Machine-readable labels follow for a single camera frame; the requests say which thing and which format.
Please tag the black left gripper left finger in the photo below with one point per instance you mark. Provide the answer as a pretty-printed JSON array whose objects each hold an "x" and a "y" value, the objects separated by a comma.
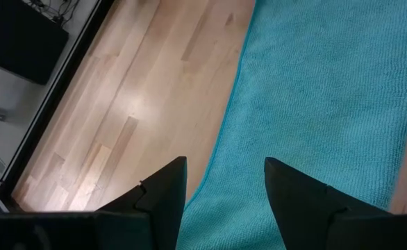
[{"x": 148, "y": 218}]

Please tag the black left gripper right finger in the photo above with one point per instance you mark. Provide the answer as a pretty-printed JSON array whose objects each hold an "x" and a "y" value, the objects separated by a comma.
[{"x": 314, "y": 215}]

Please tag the blue microfiber towel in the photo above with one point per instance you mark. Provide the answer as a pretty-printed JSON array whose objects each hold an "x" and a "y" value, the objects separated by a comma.
[{"x": 321, "y": 104}]

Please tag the black aluminium table frame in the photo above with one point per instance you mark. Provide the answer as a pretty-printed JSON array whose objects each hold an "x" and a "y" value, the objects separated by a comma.
[{"x": 50, "y": 100}]

